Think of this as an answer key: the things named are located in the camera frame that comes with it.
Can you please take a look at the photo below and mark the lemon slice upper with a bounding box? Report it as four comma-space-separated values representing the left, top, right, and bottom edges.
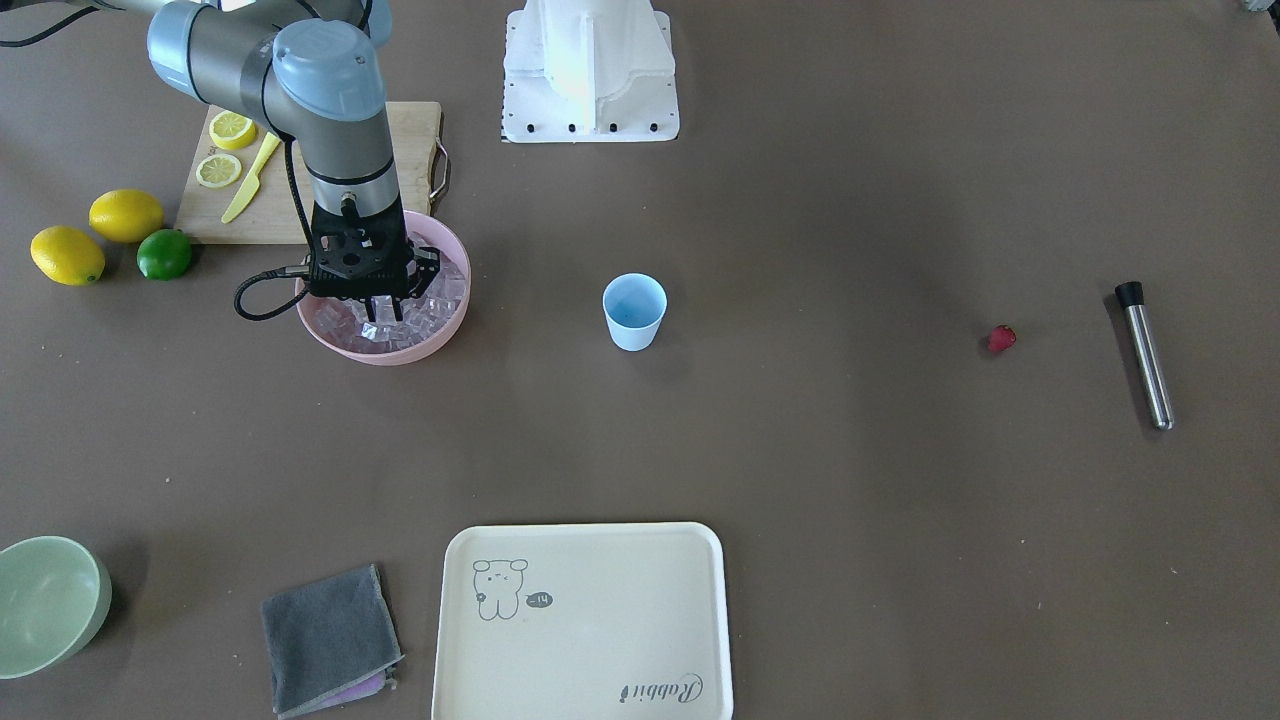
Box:
207, 110, 259, 151

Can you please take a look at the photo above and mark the light blue cup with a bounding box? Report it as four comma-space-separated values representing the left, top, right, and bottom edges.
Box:
602, 273, 668, 352

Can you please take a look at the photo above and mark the yellow lemon near board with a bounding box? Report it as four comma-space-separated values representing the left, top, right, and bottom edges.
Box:
88, 188, 165, 243

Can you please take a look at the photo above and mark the yellow lemon outer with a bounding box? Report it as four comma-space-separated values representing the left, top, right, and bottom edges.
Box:
29, 225, 106, 286

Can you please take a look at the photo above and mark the lemon slice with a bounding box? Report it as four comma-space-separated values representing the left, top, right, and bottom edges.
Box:
207, 110, 259, 151
193, 152, 243, 190

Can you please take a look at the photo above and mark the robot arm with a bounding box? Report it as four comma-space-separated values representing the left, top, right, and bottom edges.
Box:
9, 1, 442, 322

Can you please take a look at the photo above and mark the yellow plastic knife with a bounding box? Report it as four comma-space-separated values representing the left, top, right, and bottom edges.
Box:
220, 133, 282, 224

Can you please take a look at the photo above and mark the cream rabbit tray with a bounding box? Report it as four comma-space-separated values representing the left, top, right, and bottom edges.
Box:
430, 521, 735, 719

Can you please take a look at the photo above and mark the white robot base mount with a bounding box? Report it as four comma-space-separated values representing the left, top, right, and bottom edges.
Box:
500, 1, 681, 143

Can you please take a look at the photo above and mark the steel muddler black tip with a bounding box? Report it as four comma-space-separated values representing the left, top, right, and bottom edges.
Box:
1114, 281, 1176, 430

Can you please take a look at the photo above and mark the grey folded cloth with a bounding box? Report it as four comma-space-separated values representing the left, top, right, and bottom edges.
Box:
260, 564, 404, 719

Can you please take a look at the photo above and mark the green lime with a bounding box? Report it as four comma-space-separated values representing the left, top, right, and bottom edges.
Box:
136, 229, 195, 281

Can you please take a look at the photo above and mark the pink bowl of ice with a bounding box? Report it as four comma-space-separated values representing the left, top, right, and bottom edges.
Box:
297, 211, 472, 366

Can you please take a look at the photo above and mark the lemon slice lower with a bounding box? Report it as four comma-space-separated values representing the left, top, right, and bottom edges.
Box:
193, 152, 243, 190

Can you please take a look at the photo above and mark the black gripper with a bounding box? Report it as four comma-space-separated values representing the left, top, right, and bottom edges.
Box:
306, 208, 442, 325

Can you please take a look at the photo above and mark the red strawberry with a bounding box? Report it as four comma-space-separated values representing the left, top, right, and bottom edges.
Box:
986, 324, 1018, 354

